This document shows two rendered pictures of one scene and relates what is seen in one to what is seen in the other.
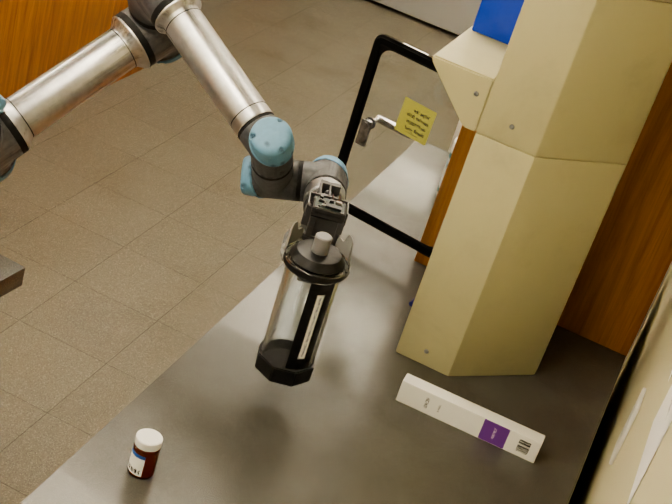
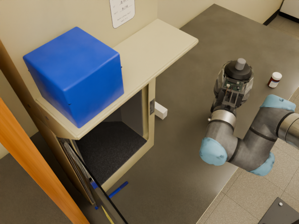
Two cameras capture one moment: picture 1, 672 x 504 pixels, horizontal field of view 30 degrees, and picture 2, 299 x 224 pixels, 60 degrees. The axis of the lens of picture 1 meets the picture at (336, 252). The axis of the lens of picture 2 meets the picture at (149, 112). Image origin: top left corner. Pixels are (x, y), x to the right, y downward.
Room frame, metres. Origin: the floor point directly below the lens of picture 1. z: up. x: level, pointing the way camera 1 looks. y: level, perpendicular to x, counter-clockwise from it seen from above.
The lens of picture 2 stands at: (2.49, 0.06, 1.84)
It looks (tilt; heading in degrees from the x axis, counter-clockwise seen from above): 53 degrees down; 208
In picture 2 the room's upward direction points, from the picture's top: straight up
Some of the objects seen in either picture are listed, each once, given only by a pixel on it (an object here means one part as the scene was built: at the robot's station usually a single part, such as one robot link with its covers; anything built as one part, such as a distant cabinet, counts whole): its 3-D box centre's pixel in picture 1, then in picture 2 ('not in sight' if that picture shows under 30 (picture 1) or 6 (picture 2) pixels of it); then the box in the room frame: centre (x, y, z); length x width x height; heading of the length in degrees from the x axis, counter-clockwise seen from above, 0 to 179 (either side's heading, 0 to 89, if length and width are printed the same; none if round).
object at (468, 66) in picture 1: (479, 71); (126, 84); (2.20, -0.15, 1.46); 0.32 x 0.12 x 0.10; 166
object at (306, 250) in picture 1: (319, 252); (239, 68); (1.77, 0.03, 1.23); 0.09 x 0.09 x 0.07
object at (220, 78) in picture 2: (345, 252); (221, 75); (1.82, -0.02, 1.22); 0.09 x 0.03 x 0.06; 29
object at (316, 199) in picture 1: (323, 217); (228, 100); (1.92, 0.04, 1.22); 0.12 x 0.08 x 0.09; 5
